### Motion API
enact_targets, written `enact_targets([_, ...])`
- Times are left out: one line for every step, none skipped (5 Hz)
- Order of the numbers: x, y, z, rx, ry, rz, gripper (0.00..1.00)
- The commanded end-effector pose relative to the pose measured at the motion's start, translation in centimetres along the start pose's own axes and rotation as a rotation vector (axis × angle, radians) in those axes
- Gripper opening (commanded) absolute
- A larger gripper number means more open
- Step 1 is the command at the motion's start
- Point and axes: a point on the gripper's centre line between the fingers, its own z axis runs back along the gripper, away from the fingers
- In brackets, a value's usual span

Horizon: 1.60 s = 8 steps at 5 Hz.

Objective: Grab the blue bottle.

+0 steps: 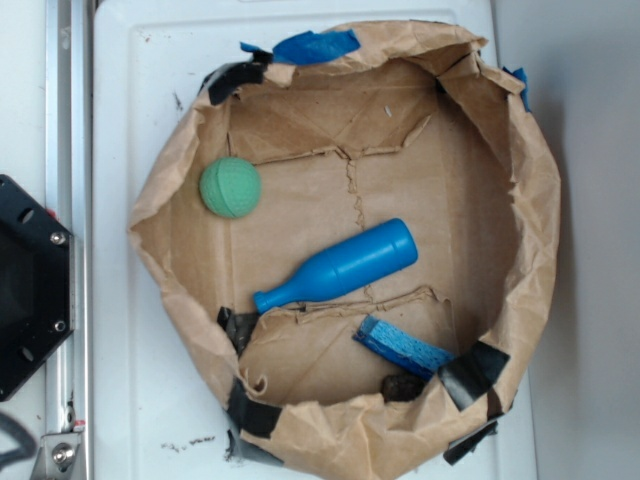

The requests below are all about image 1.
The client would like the blue plastic bottle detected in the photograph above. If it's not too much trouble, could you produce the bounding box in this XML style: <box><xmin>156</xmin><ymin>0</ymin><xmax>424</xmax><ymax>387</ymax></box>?
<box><xmin>253</xmin><ymin>218</ymin><xmax>419</xmax><ymax>314</ymax></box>

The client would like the brown paper bag bin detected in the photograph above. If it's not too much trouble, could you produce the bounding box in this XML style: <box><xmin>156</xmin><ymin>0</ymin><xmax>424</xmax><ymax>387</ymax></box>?
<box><xmin>129</xmin><ymin>21</ymin><xmax>561</xmax><ymax>479</ymax></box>

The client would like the green foam ball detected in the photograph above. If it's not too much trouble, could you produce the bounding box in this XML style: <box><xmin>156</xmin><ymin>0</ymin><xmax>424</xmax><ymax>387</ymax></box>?
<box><xmin>199</xmin><ymin>157</ymin><xmax>262</xmax><ymax>219</ymax></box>

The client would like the blue sponge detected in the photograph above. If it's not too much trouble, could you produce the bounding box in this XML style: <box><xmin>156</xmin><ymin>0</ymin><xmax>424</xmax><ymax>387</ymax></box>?
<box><xmin>353</xmin><ymin>315</ymin><xmax>455</xmax><ymax>381</ymax></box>

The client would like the dark brown lump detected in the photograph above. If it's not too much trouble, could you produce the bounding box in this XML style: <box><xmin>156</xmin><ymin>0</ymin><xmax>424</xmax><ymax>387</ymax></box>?
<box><xmin>381</xmin><ymin>374</ymin><xmax>426</xmax><ymax>403</ymax></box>

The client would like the black tape piece top left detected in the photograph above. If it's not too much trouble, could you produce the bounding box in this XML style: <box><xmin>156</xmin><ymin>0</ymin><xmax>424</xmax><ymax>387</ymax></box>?
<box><xmin>200</xmin><ymin>50</ymin><xmax>273</xmax><ymax>106</ymax></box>

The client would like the black tape piece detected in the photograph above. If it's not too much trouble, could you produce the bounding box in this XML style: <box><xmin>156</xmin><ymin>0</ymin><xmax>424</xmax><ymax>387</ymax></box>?
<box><xmin>438</xmin><ymin>341</ymin><xmax>511</xmax><ymax>411</ymax></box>
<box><xmin>200</xmin><ymin>50</ymin><xmax>273</xmax><ymax>106</ymax></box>
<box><xmin>226</xmin><ymin>378</ymin><xmax>283</xmax><ymax>439</ymax></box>

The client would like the black tape piece bottom left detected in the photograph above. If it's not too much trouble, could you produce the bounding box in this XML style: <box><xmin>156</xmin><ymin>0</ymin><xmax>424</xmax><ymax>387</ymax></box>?
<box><xmin>226</xmin><ymin>378</ymin><xmax>283</xmax><ymax>439</ymax></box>

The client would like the blue masking tape piece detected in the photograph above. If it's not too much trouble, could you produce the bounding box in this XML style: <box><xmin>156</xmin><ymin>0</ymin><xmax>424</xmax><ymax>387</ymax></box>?
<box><xmin>240</xmin><ymin>29</ymin><xmax>361</xmax><ymax>66</ymax></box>

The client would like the black tape piece lower right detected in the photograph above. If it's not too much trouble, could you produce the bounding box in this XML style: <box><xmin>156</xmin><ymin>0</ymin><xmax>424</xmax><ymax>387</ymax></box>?
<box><xmin>438</xmin><ymin>341</ymin><xmax>511</xmax><ymax>411</ymax></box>

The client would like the white plastic tray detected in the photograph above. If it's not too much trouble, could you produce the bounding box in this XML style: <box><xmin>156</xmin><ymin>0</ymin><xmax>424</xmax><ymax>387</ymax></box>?
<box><xmin>91</xmin><ymin>0</ymin><xmax>539</xmax><ymax>480</ymax></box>

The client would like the blue tape strip right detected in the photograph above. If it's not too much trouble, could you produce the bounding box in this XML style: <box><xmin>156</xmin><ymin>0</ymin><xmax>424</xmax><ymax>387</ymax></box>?
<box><xmin>502</xmin><ymin>65</ymin><xmax>532</xmax><ymax>113</ymax></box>

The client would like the aluminium frame rail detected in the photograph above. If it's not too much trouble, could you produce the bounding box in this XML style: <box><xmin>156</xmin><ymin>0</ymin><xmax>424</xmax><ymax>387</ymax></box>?
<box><xmin>37</xmin><ymin>1</ymin><xmax>97</xmax><ymax>479</ymax></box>

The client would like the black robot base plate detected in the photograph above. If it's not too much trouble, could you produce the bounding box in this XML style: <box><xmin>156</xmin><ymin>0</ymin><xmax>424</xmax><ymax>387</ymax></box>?
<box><xmin>1</xmin><ymin>174</ymin><xmax>73</xmax><ymax>402</ymax></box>

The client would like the black cable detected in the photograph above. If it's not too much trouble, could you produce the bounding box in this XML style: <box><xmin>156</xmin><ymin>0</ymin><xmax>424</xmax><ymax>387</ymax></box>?
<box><xmin>0</xmin><ymin>412</ymin><xmax>38</xmax><ymax>467</ymax></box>

